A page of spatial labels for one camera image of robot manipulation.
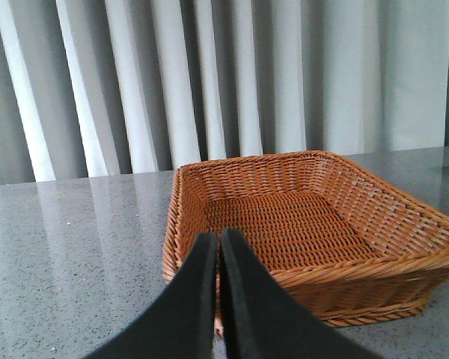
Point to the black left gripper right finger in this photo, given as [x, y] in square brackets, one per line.
[261, 320]

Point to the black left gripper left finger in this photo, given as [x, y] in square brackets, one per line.
[180, 322]

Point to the brown wicker basket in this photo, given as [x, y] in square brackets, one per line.
[343, 242]

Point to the grey pleated curtain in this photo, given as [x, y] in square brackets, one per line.
[100, 88]

